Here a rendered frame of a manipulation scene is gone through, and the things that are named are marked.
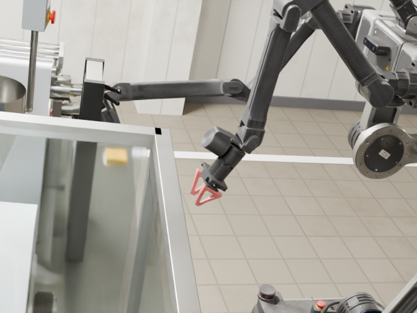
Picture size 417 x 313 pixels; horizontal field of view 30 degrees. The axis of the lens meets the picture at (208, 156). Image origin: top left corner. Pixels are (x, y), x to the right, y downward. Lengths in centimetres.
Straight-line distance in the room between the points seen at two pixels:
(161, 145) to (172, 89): 119
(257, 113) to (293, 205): 234
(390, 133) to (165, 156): 140
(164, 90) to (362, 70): 66
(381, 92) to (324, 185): 255
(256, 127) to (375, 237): 232
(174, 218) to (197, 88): 142
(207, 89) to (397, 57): 61
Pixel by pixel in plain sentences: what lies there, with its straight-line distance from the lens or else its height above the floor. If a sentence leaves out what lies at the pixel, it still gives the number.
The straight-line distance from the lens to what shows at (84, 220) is 113.
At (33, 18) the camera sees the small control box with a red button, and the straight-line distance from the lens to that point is 171.
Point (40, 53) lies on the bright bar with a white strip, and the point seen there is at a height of 145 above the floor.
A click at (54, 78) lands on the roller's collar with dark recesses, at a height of 136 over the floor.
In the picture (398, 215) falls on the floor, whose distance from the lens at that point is 469.
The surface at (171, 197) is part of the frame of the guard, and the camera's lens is 118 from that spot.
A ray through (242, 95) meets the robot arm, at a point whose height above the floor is 122.
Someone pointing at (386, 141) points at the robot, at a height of 118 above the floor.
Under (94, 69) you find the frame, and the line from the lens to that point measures 200.
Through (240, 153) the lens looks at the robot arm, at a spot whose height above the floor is 121.
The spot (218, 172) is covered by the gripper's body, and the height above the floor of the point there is 115.
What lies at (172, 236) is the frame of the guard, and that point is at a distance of 110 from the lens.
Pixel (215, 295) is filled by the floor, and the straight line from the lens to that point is 364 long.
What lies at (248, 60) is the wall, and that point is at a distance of 545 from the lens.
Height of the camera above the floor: 221
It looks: 28 degrees down
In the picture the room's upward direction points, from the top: 11 degrees clockwise
